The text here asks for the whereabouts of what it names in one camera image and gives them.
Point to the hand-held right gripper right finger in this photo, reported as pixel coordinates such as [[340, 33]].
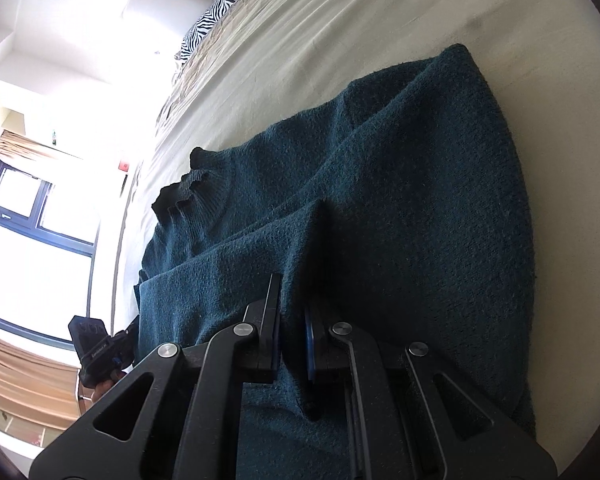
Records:
[[310, 347]]

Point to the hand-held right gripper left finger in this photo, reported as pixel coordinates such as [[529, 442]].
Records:
[[276, 332]]

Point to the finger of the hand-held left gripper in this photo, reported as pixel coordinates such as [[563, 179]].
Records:
[[126, 347]]

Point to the dark teal knit sweater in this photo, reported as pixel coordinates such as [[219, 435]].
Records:
[[380, 200]]

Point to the person's left hand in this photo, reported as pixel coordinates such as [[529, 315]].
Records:
[[101, 389]]

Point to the brown curtain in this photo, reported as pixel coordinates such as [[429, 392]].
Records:
[[25, 380]]

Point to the dark framed window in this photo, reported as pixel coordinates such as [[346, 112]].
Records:
[[35, 240]]

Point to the beige patterned blanket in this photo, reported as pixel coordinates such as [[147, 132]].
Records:
[[220, 55]]

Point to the zebra print pillow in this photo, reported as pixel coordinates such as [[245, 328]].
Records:
[[215, 12]]

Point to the bed with beige sheet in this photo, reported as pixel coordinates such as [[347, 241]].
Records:
[[390, 15]]

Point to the red wall fixture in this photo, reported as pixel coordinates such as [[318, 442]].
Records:
[[124, 165]]

